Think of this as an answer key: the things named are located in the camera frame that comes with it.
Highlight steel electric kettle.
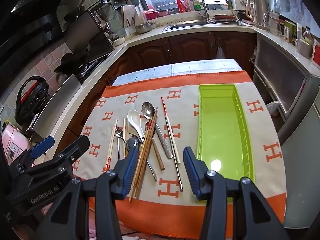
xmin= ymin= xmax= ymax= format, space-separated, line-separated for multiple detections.
xmin=245 ymin=0 xmax=269 ymax=28

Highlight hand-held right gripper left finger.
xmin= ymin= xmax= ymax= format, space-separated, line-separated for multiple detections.
xmin=32 ymin=146 xmax=140 ymax=240

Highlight pink kitchen appliance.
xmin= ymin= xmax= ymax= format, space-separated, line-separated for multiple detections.
xmin=1 ymin=124 xmax=33 ymax=166

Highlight stainless steel splash panel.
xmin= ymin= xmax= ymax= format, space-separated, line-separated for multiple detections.
xmin=27 ymin=74 xmax=83 ymax=140

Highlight red-patterned chopstick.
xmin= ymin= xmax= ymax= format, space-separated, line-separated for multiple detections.
xmin=161 ymin=97 xmax=181 ymax=165

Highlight dark wooden kitchen cabinets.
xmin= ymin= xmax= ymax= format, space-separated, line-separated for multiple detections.
xmin=67 ymin=31 xmax=258 ymax=135

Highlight stainless steel countertop appliance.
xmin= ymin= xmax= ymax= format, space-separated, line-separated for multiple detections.
xmin=65 ymin=9 xmax=115 ymax=63

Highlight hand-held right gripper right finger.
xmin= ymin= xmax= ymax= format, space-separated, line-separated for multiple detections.
xmin=183 ymin=146 xmax=292 ymax=240

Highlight pale blue table cover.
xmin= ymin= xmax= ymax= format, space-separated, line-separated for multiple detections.
xmin=114 ymin=59 xmax=243 ymax=86

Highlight metal chopstick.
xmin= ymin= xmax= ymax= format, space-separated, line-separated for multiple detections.
xmin=165 ymin=115 xmax=184 ymax=192

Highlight pink bowl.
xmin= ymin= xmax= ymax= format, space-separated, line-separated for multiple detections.
xmin=144 ymin=9 xmax=160 ymax=20

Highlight white ceramic spoon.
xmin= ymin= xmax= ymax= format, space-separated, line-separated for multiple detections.
xmin=127 ymin=110 xmax=146 ymax=142

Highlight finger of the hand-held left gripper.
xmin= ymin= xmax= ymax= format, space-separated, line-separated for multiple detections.
xmin=26 ymin=135 xmax=90 ymax=175
xmin=29 ymin=136 xmax=55 ymax=158

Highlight large textured-handle metal spoon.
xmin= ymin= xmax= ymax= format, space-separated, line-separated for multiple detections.
xmin=141 ymin=102 xmax=174 ymax=159

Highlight stacked dishes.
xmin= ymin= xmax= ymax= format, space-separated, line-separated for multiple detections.
xmin=212 ymin=14 xmax=238 ymax=23

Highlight grey glass-door cabinet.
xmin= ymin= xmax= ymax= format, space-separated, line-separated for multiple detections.
xmin=253 ymin=31 xmax=313 ymax=122

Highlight white kitchen countertop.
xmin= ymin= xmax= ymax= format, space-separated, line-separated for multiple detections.
xmin=25 ymin=17 xmax=320 ymax=143

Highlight steel mixing bowl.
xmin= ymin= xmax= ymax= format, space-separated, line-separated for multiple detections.
xmin=135 ymin=22 xmax=152 ymax=34

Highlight steel kitchen sink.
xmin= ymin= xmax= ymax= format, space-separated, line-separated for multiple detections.
xmin=162 ymin=19 xmax=213 ymax=32

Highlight black range hood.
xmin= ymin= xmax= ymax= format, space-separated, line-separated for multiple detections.
xmin=0 ymin=0 xmax=72 ymax=80

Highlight white plastic bag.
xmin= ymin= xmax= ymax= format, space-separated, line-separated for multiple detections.
xmin=265 ymin=101 xmax=280 ymax=117

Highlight black pressure cooker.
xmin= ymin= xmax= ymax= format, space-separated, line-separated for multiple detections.
xmin=14 ymin=76 xmax=50 ymax=130

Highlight orange beige printed blanket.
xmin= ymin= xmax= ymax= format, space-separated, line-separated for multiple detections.
xmin=44 ymin=70 xmax=287 ymax=239

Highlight clear plastic sheet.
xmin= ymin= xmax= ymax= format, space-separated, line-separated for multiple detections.
xmin=262 ymin=0 xmax=320 ymax=30

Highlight black wok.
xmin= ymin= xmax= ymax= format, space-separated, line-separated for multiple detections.
xmin=54 ymin=52 xmax=92 ymax=77

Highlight small metal spoon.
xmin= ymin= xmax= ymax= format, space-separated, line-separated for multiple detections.
xmin=114 ymin=128 xmax=125 ymax=161

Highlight green plastic utensil tray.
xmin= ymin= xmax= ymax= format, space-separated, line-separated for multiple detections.
xmin=198 ymin=84 xmax=255 ymax=183

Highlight steel kitchen faucet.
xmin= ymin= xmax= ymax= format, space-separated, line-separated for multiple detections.
xmin=189 ymin=0 xmax=210 ymax=22

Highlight white cutting board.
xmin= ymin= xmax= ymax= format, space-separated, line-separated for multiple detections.
xmin=121 ymin=5 xmax=137 ymax=29

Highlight glass pitcher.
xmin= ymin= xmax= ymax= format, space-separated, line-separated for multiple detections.
xmin=264 ymin=11 xmax=282 ymax=36

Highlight brown wooden chopstick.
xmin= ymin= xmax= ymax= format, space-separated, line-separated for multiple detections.
xmin=129 ymin=112 xmax=158 ymax=202
xmin=135 ymin=120 xmax=153 ymax=197
xmin=134 ymin=107 xmax=158 ymax=185

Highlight row of condiment containers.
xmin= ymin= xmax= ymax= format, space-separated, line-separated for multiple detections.
xmin=284 ymin=20 xmax=320 ymax=63

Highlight gas stove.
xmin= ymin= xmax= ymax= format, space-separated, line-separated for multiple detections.
xmin=74 ymin=59 xmax=98 ymax=82

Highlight wooden-handled metal spoon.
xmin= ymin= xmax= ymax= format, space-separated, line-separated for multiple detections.
xmin=144 ymin=122 xmax=165 ymax=170

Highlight light copper-ended chopstick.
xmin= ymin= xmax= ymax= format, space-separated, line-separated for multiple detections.
xmin=105 ymin=119 xmax=118 ymax=172
xmin=123 ymin=117 xmax=127 ymax=160

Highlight plain metal spoon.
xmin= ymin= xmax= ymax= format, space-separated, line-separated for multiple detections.
xmin=126 ymin=137 xmax=139 ymax=155

